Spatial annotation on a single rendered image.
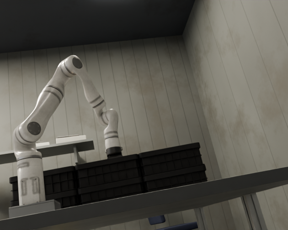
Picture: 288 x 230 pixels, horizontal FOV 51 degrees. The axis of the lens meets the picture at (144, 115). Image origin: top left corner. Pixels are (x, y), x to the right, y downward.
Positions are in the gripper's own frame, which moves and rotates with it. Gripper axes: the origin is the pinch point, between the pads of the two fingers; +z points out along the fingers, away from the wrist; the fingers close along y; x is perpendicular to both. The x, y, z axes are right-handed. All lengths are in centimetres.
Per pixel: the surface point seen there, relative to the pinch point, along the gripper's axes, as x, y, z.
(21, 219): -60, -26, 16
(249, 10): 106, 158, -160
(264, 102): 134, 155, -68
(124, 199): -58, 2, 16
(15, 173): 277, -146, -76
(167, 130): 296, 77, -104
